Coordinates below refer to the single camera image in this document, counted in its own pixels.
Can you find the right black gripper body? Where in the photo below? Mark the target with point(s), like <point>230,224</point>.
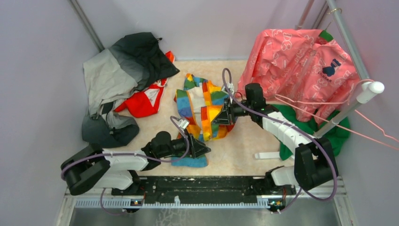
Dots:
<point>237,110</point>

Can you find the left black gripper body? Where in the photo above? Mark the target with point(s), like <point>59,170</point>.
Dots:
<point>178,146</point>

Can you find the rainbow striped jacket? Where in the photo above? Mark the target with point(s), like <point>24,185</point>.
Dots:
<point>199,102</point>

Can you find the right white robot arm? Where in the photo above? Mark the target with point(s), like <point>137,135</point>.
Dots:
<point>314,160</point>

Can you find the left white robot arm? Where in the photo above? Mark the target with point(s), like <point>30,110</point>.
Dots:
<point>96,167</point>

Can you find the pink patterned jacket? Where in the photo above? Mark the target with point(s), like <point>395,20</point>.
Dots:
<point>300,65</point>

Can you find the grey black jacket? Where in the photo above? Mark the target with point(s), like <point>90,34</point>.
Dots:
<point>106,83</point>

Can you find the red white garment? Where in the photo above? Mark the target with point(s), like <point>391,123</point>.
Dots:
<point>145,99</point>

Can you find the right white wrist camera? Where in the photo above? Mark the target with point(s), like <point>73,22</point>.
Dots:
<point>229,88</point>

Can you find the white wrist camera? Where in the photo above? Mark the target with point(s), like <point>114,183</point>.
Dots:
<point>229,88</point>
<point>183,123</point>

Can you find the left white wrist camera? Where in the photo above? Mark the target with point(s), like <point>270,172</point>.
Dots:
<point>183,123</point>

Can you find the pink wire hanger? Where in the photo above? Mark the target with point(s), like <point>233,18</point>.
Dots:
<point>369,89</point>

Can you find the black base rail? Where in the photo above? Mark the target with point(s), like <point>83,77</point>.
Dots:
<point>203,190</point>

